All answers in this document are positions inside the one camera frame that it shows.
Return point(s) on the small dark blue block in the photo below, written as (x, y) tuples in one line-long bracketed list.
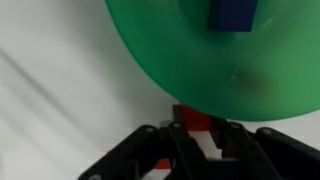
[(231, 15)]

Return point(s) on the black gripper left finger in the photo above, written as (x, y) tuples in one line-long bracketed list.
[(150, 153)]

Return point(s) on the green plastic bowl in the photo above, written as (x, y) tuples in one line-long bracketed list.
[(206, 66)]

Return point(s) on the small orange block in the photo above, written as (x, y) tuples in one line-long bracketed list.
[(163, 164), (196, 118)]

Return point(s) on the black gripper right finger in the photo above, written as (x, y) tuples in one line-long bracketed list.
[(280, 156)]

